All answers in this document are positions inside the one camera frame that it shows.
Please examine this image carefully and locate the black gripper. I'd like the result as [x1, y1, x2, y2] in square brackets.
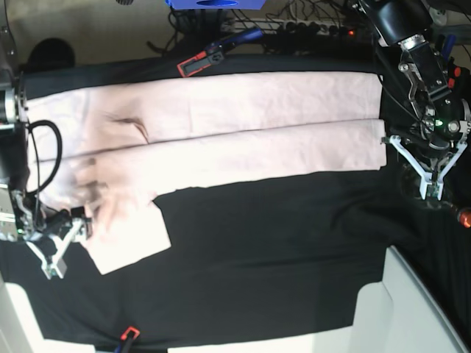
[25, 205, 92, 254]
[397, 135, 462, 168]

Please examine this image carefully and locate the pink T-shirt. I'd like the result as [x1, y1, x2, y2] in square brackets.
[28, 72, 386, 274]

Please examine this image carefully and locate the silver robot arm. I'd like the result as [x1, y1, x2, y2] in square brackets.
[352, 1, 470, 172]

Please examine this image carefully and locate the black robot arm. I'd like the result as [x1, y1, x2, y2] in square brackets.
[1, 1, 91, 243]

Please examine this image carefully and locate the clear glass bottle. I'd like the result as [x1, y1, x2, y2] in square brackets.
[399, 165, 470, 229]

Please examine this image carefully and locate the red and black clamp tool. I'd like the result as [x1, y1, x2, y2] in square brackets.
[435, 35, 461, 89]

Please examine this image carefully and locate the red clamp at table front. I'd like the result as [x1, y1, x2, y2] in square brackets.
[113, 326, 141, 353]

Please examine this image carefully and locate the black round stool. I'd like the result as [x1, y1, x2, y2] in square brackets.
[27, 38, 76, 70]

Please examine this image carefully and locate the black table cloth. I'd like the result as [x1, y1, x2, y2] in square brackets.
[0, 54, 471, 351]

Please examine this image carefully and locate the red and blue clamp tool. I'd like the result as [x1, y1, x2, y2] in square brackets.
[177, 27, 263, 78]

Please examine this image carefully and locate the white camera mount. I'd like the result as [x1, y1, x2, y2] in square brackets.
[382, 135, 467, 202]
[26, 217, 91, 279]

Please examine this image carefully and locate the blue plastic mount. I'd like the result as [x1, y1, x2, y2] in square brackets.
[165, 0, 266, 10]

